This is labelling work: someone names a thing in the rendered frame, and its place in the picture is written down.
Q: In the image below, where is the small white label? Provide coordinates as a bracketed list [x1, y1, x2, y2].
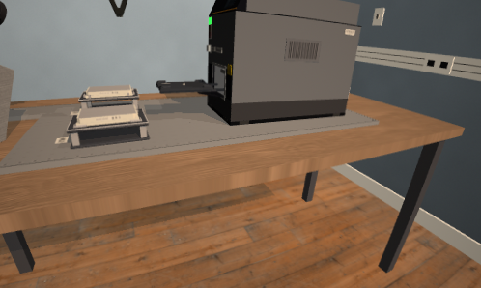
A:
[55, 137, 68, 143]

